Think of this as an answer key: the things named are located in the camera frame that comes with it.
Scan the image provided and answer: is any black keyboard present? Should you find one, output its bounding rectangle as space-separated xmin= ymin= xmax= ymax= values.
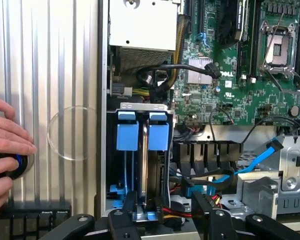
xmin=0 ymin=199 xmax=73 ymax=240

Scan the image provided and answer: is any yellow black wire bundle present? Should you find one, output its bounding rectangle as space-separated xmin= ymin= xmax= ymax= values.
xmin=136 ymin=13 xmax=192 ymax=101

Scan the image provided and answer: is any CPU socket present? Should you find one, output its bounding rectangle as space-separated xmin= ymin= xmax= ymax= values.
xmin=258 ymin=19 xmax=297 ymax=73

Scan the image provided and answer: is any hard drive in blue caddy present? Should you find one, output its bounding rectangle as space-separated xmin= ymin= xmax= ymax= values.
xmin=105 ymin=101 xmax=177 ymax=221

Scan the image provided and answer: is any steel socket cover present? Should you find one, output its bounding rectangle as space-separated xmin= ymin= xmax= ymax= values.
xmin=261 ymin=63 xmax=300 ymax=96

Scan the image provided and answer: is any black SATA wire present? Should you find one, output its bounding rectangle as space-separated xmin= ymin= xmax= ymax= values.
xmin=135 ymin=62 xmax=222 ymax=88

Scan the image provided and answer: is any empty blue disk carrier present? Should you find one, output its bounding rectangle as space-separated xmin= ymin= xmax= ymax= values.
xmin=109 ymin=111 xmax=141 ymax=201

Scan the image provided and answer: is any silver power supply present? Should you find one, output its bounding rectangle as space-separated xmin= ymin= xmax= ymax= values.
xmin=107 ymin=0 xmax=181 ymax=75

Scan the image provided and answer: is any silver chipset heatsink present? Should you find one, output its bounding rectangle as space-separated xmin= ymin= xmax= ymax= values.
xmin=187 ymin=57 xmax=215 ymax=85

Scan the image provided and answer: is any clear round plastic disc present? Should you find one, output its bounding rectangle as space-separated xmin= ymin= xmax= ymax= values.
xmin=46 ymin=106 xmax=99 ymax=161

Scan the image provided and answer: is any person right hand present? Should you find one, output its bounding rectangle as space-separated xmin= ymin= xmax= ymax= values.
xmin=0 ymin=157 xmax=20 ymax=226

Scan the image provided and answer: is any open PC case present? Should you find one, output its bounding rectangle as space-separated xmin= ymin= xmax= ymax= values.
xmin=96 ymin=0 xmax=300 ymax=240

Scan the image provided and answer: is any black plastic card retainer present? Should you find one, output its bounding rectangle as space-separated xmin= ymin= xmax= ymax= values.
xmin=173 ymin=140 xmax=244 ymax=173

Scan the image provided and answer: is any person left hand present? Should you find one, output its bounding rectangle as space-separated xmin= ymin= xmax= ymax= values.
xmin=0 ymin=98 xmax=38 ymax=155

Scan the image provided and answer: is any green motherboard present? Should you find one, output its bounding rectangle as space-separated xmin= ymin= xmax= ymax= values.
xmin=173 ymin=0 xmax=300 ymax=127

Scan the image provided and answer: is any silver metal drive cage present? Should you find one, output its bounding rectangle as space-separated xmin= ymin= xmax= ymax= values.
xmin=236 ymin=134 xmax=300 ymax=218

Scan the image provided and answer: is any thin steel locking lever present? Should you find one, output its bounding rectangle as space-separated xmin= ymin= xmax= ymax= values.
xmin=261 ymin=11 xmax=285 ymax=69

